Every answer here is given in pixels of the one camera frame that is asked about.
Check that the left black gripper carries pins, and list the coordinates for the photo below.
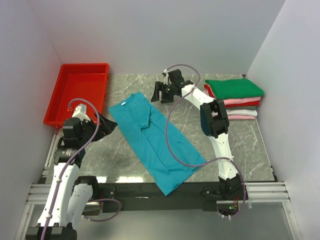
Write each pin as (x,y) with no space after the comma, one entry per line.
(97,126)

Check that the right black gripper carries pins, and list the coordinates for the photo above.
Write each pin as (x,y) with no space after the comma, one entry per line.
(164,91)

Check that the teal t shirt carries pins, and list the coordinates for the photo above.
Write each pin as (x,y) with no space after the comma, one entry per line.
(143,126)

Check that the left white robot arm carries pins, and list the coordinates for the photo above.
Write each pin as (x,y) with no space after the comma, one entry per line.
(69,192)

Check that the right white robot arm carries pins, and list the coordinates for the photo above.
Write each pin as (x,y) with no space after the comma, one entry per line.
(214,123)

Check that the red plastic bin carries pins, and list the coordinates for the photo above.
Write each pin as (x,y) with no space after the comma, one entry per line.
(86,81)

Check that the green folded t shirt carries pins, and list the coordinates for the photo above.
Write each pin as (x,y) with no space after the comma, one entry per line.
(234,89)

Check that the red folded t shirt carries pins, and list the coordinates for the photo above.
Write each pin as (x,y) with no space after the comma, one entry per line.
(210,93)

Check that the black base beam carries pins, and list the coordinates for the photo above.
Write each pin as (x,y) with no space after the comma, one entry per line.
(188,196)

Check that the light pink bottom t shirt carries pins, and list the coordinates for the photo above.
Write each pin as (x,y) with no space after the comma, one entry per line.
(241,117)

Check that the white folded t shirt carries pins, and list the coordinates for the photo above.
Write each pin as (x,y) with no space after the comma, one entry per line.
(242,112)

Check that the grey folded t shirt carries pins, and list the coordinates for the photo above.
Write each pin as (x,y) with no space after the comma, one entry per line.
(250,108)

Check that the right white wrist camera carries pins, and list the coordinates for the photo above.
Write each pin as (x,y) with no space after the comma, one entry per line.
(166,77)

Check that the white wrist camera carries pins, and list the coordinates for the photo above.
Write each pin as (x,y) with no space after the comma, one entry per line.
(80,112)
(166,77)

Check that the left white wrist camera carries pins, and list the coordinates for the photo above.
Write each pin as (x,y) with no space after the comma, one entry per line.
(80,112)

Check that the aluminium frame rail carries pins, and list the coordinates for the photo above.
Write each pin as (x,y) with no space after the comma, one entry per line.
(257,192)

